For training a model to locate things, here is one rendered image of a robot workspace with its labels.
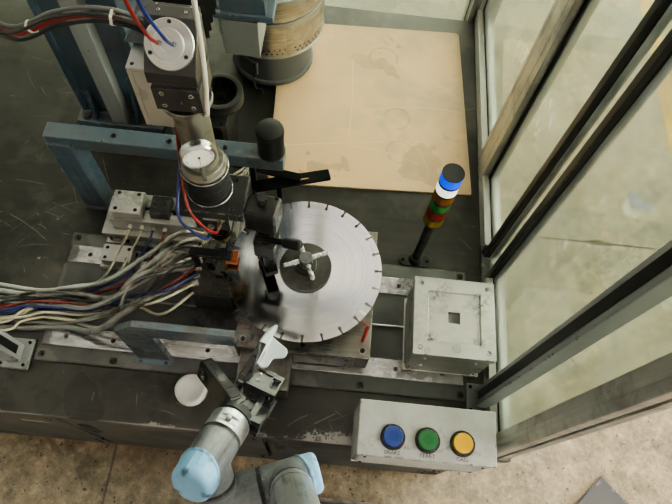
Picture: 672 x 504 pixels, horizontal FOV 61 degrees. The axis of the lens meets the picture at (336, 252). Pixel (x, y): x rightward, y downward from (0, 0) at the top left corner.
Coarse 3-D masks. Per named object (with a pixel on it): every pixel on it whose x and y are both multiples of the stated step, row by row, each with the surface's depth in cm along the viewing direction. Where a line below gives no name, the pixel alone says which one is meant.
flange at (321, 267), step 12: (288, 252) 123; (300, 252) 123; (312, 252) 124; (312, 264) 121; (324, 264) 123; (288, 276) 121; (300, 276) 121; (324, 276) 122; (300, 288) 120; (312, 288) 120
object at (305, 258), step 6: (306, 252) 119; (324, 252) 119; (300, 258) 118; (306, 258) 118; (312, 258) 118; (288, 264) 118; (294, 264) 118; (300, 264) 119; (306, 264) 118; (312, 276) 117
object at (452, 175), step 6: (444, 168) 111; (450, 168) 111; (456, 168) 111; (462, 168) 111; (444, 174) 111; (450, 174) 111; (456, 174) 111; (462, 174) 111; (444, 180) 111; (450, 180) 110; (456, 180) 110; (462, 180) 111; (444, 186) 112; (450, 186) 111; (456, 186) 112
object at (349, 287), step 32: (288, 224) 127; (320, 224) 128; (352, 224) 128; (256, 256) 124; (352, 256) 125; (256, 288) 120; (288, 288) 121; (320, 288) 121; (352, 288) 122; (256, 320) 117; (288, 320) 118; (320, 320) 118; (352, 320) 119
